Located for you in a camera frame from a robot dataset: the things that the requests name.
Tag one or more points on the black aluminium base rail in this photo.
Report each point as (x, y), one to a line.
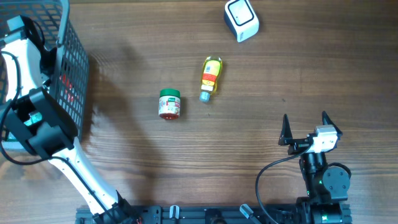
(277, 213)

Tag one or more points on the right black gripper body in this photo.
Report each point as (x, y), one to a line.
(298, 146)

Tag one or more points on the white barcode scanner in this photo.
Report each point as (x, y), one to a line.
(241, 19)

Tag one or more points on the green lid spice jar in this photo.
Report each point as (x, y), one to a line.
(169, 104)

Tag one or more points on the grey plastic mesh basket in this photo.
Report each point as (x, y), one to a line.
(52, 17)

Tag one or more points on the red slim stick packet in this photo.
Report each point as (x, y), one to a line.
(69, 88)

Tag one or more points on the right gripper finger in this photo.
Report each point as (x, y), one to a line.
(286, 137)
(327, 121)

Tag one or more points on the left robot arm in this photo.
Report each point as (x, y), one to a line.
(44, 129)

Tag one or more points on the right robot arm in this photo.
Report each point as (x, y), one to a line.
(327, 183)

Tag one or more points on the yellow liquid bottle grey cap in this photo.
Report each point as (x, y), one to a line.
(211, 72)

